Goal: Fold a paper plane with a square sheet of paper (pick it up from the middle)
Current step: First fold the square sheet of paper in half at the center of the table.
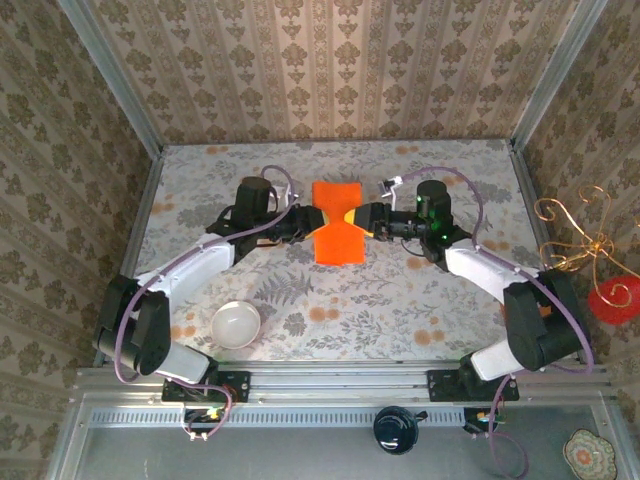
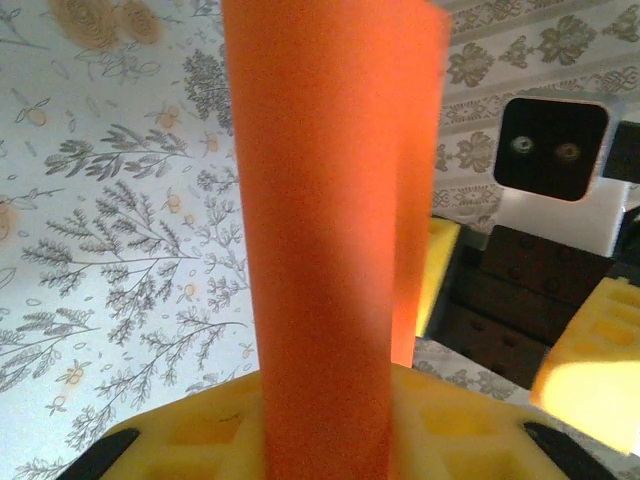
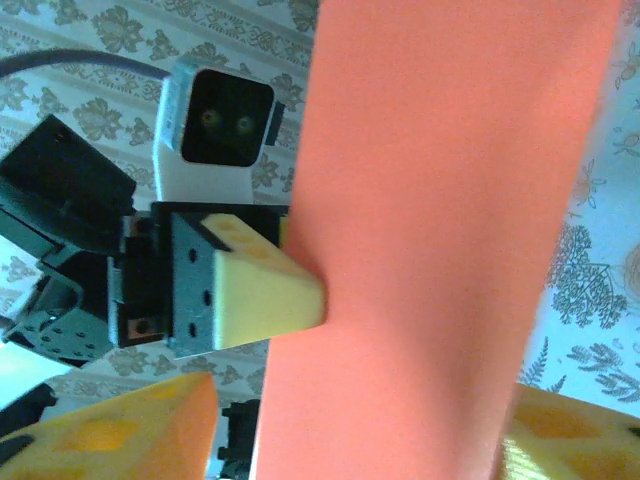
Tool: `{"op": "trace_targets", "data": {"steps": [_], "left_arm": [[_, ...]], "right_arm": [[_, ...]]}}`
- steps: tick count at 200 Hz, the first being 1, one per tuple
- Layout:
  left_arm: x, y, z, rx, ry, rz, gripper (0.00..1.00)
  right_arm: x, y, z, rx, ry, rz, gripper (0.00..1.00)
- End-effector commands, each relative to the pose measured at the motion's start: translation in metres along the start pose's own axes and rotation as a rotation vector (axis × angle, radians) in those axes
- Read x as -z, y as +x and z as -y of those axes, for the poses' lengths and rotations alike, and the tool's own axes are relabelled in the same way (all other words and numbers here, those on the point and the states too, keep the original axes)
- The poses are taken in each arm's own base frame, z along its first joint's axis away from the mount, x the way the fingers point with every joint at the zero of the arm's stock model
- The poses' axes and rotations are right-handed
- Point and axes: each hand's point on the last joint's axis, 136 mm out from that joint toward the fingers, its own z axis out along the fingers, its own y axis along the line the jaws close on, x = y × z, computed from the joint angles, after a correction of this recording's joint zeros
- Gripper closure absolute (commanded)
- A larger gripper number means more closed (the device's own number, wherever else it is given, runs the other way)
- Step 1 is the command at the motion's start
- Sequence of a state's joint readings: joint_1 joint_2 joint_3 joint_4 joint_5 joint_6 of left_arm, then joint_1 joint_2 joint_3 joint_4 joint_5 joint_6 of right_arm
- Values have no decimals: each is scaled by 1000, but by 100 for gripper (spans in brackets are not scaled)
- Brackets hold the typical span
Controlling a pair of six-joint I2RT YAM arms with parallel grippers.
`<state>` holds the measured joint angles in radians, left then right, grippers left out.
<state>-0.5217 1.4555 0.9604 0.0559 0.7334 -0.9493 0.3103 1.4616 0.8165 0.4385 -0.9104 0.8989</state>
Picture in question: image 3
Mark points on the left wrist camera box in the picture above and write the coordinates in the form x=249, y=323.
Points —
x=225, y=120

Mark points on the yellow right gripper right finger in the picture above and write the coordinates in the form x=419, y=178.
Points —
x=575, y=445

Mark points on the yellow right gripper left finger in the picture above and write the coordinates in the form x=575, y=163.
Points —
x=110, y=440

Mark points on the orange paper sheet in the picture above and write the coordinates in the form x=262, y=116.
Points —
x=425, y=200

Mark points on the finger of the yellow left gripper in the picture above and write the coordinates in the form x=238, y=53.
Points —
x=260, y=295
x=284, y=232

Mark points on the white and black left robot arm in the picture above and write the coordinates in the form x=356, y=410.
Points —
x=60, y=165

